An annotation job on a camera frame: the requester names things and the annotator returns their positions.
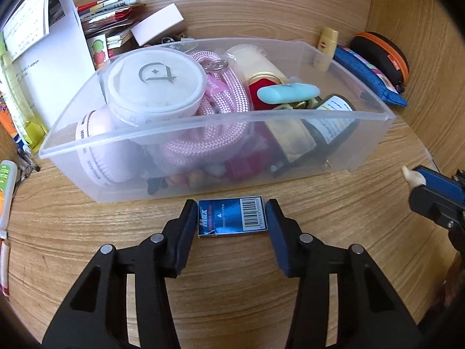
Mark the white paper sheets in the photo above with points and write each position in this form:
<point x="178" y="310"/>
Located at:
<point x="58" y="72"/>

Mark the fruit sticker card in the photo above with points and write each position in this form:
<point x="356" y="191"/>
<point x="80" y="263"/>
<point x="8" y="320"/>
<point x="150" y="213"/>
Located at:
<point x="98" y="51"/>

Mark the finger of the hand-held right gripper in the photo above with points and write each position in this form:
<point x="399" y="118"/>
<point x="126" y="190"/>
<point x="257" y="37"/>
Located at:
<point x="441" y="185"/>
<point x="432" y="207"/>

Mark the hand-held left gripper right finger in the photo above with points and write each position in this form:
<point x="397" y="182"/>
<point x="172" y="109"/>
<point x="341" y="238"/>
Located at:
<point x="278" y="240"/>

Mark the bowl of small trinkets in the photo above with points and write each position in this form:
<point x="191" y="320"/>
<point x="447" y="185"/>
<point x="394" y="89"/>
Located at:
<point x="174" y="38"/>

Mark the light blue tube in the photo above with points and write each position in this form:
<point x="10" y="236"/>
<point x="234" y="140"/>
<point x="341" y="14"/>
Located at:
<point x="287" y="92"/>

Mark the cream cylindrical jar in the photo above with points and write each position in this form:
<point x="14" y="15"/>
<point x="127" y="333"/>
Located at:
<point x="254" y="61"/>

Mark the white red packet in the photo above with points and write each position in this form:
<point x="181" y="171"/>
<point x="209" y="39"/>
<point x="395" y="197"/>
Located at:
<point x="3" y="269"/>

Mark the red velvet pouch gold ribbon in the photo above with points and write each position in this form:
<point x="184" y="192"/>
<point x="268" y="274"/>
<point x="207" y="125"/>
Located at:
<point x="261" y="91"/>

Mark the white round case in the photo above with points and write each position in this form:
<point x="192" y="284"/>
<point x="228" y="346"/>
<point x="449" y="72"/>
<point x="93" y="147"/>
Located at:
<point x="156" y="80"/>

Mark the dark glass bottle white label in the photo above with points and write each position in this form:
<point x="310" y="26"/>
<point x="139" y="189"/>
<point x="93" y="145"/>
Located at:
<point x="334" y="116"/>

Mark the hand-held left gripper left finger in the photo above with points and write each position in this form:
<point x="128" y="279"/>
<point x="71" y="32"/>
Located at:
<point x="183" y="236"/>

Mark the wooden desktop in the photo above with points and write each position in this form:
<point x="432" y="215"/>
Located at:
<point x="127" y="225"/>

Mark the green white tube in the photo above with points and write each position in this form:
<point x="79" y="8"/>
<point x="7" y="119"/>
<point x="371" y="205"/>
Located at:
<point x="7" y="189"/>

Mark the blue patchwork pouch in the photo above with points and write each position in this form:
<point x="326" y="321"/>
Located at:
<point x="363" y="72"/>

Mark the pale yellow tube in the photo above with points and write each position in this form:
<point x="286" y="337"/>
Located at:
<point x="327" y="51"/>

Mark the stack of books and cards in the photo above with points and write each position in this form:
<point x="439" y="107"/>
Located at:
<point x="109" y="18"/>

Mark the worn beige pad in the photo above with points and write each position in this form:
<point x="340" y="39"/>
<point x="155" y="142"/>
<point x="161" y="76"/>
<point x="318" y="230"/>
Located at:
<point x="290" y="136"/>

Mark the orange book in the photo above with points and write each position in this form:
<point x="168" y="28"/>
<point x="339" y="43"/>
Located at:
<point x="7" y="123"/>

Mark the black case orange zipper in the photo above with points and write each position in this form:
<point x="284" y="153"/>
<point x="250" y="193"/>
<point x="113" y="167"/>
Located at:
<point x="377" y="49"/>

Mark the clear plastic bin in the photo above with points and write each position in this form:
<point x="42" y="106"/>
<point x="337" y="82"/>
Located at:
<point x="363" y="134"/>

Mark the small blue box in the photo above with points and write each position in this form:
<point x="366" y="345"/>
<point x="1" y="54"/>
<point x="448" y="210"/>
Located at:
<point x="232" y="218"/>

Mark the clear ballpoint pen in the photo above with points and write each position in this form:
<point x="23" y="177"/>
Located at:
<point x="431" y="158"/>

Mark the white round pouch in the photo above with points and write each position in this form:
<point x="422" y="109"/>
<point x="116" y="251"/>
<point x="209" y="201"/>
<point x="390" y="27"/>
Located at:
<point x="120" y="152"/>

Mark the small beige seashell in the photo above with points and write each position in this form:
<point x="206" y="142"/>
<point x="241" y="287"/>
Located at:
<point x="412" y="178"/>

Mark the black metal clips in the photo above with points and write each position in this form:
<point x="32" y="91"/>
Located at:
<point x="27" y="161"/>

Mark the white cardboard box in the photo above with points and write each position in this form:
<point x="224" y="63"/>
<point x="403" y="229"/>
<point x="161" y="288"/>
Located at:
<point x="158" y="23"/>

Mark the yellow-green clear bottle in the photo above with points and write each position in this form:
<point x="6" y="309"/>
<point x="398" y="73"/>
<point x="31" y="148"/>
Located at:
<point x="34" y="134"/>

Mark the white paper receipt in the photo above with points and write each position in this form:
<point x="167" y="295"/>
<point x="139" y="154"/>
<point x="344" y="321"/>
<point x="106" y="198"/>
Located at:
<point x="25" y="25"/>

